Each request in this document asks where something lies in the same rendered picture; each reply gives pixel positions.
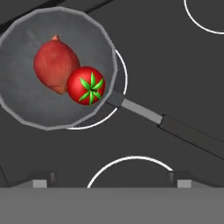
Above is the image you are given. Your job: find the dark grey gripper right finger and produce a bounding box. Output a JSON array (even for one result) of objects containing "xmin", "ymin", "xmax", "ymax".
[{"xmin": 167, "ymin": 170, "xmax": 214, "ymax": 189}]

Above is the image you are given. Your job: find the red onion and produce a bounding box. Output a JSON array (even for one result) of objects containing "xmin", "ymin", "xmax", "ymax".
[{"xmin": 32, "ymin": 34, "xmax": 81, "ymax": 95}]

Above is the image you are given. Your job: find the red tomato with green stem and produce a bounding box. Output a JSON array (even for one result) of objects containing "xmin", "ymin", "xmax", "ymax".
[{"xmin": 66, "ymin": 66, "xmax": 106, "ymax": 106}]

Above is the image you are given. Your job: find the grey frying pan, black handle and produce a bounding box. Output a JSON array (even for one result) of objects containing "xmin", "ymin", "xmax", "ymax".
[{"xmin": 0, "ymin": 6, "xmax": 224, "ymax": 160}]

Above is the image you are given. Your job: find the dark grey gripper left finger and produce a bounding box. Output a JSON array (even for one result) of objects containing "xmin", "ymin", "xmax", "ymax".
[{"xmin": 10, "ymin": 170, "xmax": 57, "ymax": 189}]

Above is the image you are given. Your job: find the black hob with white rings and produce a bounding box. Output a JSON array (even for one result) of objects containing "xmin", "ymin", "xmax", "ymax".
[{"xmin": 0, "ymin": 0, "xmax": 224, "ymax": 189}]

